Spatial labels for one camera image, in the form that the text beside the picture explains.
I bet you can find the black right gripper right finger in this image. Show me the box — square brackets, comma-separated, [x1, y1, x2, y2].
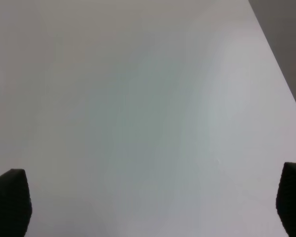
[276, 162, 296, 237]

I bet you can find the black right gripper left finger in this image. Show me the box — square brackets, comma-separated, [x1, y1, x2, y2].
[0, 169, 33, 237]

